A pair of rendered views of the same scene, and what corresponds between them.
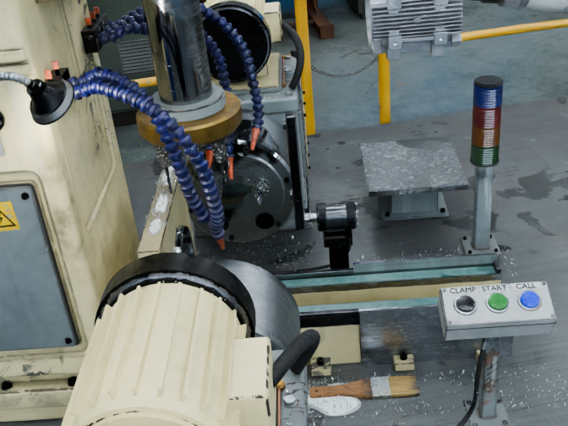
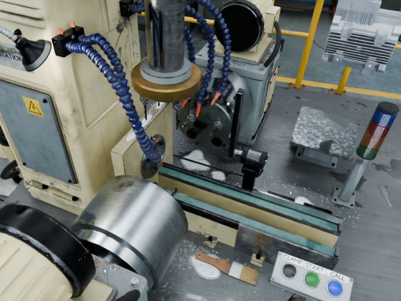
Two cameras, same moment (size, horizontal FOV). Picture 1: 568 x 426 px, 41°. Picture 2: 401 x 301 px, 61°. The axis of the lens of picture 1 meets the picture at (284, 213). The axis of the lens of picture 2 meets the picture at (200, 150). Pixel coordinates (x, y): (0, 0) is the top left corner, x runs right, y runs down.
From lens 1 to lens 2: 0.54 m
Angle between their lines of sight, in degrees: 18
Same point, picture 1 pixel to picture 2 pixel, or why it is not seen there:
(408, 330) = (265, 246)
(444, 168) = (343, 141)
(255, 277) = (159, 200)
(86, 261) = (81, 146)
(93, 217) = (98, 119)
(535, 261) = (373, 223)
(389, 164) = (311, 126)
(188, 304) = (14, 267)
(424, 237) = (313, 178)
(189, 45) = (167, 33)
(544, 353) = not seen: hidden behind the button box
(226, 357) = not seen: outside the picture
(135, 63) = not seen: hidden behind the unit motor
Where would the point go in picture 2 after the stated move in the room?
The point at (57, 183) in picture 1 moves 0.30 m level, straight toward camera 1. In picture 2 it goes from (63, 100) to (8, 195)
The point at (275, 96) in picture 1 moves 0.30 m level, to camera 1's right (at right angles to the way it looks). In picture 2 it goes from (253, 68) to (336, 85)
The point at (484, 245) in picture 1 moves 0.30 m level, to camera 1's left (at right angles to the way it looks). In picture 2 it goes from (346, 199) to (266, 177)
